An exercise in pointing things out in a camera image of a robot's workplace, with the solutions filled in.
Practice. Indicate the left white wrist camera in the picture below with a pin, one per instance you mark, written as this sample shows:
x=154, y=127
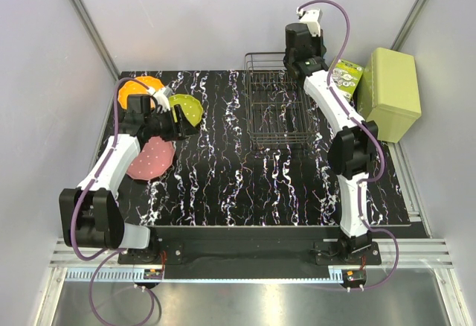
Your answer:
x=161, y=98

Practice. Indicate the light green box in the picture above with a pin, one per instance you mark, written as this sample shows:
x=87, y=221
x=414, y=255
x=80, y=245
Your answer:
x=388, y=93

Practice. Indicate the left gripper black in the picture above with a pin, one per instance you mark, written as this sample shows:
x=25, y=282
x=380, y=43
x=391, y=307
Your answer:
x=179, y=123

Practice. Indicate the green dotted plate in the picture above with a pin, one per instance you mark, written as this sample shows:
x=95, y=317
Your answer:
x=191, y=107

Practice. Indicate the green book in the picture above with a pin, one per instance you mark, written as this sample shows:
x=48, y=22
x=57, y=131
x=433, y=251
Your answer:
x=347, y=75

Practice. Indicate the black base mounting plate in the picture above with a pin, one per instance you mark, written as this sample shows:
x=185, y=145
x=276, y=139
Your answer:
x=320, y=252

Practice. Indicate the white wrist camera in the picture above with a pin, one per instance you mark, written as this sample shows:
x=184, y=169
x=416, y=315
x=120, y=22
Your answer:
x=312, y=19
x=161, y=98

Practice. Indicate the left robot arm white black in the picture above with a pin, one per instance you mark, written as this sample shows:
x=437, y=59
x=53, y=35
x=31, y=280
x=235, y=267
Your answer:
x=91, y=221

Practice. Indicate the pink dotted plate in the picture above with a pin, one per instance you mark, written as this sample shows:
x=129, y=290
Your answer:
x=153, y=161

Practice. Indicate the black wire dish rack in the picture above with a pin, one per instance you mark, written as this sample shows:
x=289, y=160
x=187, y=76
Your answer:
x=277, y=109

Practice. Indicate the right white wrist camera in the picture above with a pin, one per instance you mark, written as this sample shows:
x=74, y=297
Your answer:
x=312, y=19

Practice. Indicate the orange dotted plate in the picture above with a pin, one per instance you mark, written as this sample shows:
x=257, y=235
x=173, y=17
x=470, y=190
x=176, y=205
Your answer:
x=151, y=86

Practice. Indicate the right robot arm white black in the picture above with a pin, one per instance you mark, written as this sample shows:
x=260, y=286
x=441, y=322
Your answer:
x=354, y=145

